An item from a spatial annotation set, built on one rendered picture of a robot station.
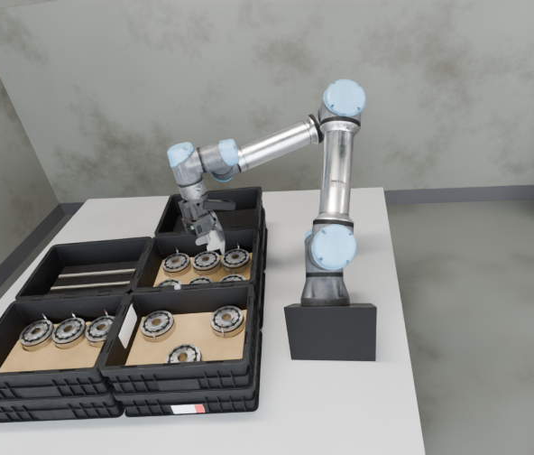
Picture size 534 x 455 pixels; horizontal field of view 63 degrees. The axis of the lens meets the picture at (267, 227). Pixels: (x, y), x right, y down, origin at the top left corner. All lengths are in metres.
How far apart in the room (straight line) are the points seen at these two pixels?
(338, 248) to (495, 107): 2.19
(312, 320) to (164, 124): 2.30
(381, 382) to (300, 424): 0.27
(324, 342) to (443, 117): 2.10
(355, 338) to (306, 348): 0.16
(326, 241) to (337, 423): 0.50
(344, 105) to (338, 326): 0.62
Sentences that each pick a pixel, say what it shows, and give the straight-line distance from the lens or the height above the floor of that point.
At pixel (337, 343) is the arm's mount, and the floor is 0.78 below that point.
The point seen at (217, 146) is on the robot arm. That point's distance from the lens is 1.24.
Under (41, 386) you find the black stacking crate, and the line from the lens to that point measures 1.41.
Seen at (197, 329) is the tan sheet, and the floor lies 0.83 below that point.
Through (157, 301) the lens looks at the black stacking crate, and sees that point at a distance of 1.44.
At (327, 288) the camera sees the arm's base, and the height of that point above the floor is 0.93.
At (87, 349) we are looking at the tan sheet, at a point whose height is 0.83.
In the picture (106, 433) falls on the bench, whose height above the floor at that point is 0.70.
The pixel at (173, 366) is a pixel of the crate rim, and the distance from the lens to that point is 1.19.
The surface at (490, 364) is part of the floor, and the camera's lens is 2.39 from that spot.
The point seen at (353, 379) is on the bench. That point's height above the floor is 0.70.
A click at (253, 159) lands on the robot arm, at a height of 1.24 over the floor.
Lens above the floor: 1.82
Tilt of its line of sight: 35 degrees down
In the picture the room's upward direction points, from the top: 9 degrees counter-clockwise
